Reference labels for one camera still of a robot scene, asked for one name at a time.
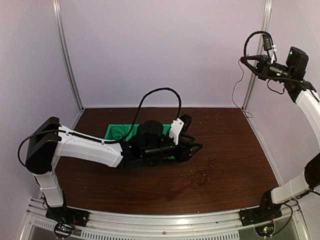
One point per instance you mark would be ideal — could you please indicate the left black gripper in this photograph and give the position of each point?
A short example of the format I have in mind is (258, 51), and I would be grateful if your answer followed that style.
(184, 151)

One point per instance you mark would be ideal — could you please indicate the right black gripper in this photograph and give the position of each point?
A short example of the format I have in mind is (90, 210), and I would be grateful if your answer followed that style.
(262, 73)

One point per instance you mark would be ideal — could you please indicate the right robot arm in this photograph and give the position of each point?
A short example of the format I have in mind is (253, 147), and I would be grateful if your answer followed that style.
(304, 95)

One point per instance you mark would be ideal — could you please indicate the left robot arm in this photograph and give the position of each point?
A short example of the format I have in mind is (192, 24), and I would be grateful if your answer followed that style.
(143, 144)

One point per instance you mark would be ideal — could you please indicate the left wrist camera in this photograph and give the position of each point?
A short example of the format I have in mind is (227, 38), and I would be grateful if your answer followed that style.
(179, 126)

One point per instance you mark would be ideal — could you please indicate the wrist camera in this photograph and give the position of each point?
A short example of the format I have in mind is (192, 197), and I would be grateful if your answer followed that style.
(179, 126)
(269, 47)

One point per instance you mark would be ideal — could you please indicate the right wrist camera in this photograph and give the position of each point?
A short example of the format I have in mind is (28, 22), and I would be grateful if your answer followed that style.
(269, 47)

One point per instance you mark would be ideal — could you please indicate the right aluminium frame post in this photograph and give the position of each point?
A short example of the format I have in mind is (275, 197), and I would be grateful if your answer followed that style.
(265, 25)

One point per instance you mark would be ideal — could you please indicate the aluminium frame post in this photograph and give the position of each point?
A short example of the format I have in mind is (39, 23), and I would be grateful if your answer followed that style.
(265, 25)
(65, 53)

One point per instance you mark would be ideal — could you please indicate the front aluminium rail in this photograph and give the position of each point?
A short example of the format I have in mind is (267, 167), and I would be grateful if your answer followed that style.
(224, 225)

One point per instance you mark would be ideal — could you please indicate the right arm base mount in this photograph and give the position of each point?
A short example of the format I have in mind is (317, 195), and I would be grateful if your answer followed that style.
(264, 226)

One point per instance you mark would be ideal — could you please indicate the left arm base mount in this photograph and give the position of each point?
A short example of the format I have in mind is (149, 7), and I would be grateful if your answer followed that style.
(67, 220)

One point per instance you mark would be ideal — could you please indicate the left aluminium frame post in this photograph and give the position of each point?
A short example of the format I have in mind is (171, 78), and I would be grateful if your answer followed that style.
(65, 53)

